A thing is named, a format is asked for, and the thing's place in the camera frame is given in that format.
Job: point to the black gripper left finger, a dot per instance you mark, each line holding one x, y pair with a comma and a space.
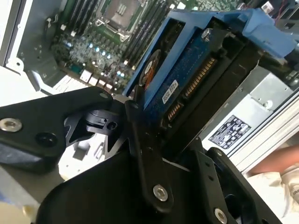
46, 130

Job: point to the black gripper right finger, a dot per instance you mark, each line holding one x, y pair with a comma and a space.
224, 186

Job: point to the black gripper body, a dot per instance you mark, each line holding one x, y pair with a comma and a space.
98, 198

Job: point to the hard disk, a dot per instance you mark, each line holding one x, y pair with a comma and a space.
187, 65

